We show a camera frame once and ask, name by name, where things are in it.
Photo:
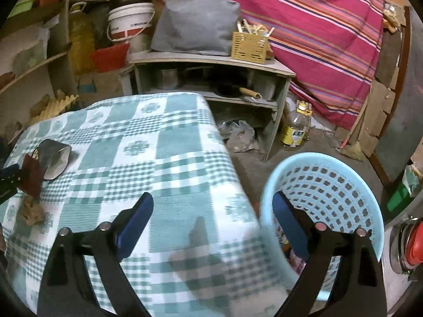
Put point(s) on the yellow egg tray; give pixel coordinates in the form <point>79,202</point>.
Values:
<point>44,109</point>

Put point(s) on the red lid on pot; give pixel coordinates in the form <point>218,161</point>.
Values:
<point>414,249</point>

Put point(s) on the black foil packet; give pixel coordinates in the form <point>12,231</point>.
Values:
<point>53,158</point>

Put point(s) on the yellow oil jug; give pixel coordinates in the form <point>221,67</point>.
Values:
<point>81,34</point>

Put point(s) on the grey fabric bag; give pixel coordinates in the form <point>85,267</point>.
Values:
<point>202,27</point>

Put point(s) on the yellow utensil holder box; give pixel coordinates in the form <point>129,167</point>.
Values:
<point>249,47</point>

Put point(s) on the red plastic basin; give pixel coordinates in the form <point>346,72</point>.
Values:
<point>110,58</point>

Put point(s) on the wooden curved shelf rack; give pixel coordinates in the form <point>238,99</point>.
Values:
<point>35,58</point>

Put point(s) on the maroon packet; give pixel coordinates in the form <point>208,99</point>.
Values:
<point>31,177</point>

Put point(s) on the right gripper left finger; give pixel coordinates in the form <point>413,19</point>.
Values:
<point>66,288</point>

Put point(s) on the light blue plastic basket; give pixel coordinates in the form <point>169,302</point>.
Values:
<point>329,191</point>

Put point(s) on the green checkered tablecloth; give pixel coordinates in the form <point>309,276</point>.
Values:
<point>151,172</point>

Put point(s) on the green plastic bag bin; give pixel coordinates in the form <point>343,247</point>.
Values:
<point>409,187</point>

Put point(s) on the grey low shelf unit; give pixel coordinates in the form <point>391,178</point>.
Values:
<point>218,79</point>

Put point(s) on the white plastic bucket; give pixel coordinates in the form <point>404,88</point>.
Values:
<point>132,24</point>

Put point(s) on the cardboard box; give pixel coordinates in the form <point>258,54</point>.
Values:
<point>95,87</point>

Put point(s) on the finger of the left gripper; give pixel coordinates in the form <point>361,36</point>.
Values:
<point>10,177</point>

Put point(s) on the brown wrapper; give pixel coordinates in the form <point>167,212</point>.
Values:
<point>31,212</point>

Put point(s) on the rolling pin wooden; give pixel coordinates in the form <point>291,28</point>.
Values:
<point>250,93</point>

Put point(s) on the striped magenta cloth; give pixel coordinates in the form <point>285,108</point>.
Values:
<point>333,47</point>

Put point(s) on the oil bottle yellow label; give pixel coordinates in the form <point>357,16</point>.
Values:
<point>296,125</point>

